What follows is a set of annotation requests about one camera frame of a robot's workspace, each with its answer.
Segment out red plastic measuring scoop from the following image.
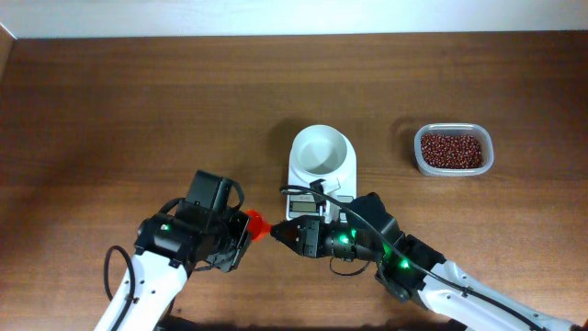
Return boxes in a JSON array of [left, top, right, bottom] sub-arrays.
[[245, 209, 272, 242]]

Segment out clear plastic food container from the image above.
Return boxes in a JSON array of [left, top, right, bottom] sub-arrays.
[[413, 123, 494, 177]]

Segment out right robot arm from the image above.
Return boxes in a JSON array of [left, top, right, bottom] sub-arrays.
[[271, 186, 579, 330]]

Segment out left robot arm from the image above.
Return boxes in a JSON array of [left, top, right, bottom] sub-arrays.
[[96, 170, 253, 330]]

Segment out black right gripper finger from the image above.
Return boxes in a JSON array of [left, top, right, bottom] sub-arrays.
[[271, 219, 300, 233], [270, 229, 299, 251]]

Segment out red adzuki beans in container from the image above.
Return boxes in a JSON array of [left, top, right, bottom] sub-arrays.
[[420, 133, 483, 169]]

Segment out white round bowl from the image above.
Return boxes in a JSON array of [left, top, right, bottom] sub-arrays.
[[289, 125, 350, 176]]

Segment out white digital kitchen scale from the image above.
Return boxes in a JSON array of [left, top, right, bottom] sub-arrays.
[[288, 137, 357, 202]]

